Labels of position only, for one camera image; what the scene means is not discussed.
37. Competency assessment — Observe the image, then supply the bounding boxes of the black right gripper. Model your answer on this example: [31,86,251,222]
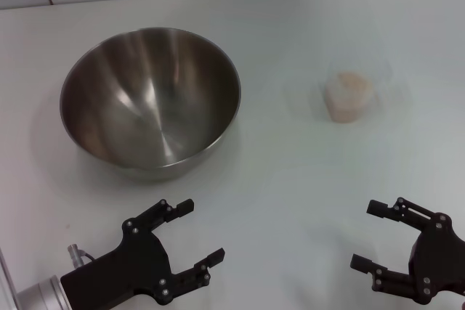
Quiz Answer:
[349,197,465,306]

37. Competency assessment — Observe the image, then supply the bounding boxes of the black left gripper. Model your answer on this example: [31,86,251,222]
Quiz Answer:
[60,198,226,310]

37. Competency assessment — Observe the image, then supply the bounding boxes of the black cable with silver plug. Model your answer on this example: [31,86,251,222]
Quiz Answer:
[67,243,96,270]

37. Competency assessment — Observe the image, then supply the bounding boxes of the stainless steel mixing bowl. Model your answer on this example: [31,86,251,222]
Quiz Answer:
[59,26,242,181]

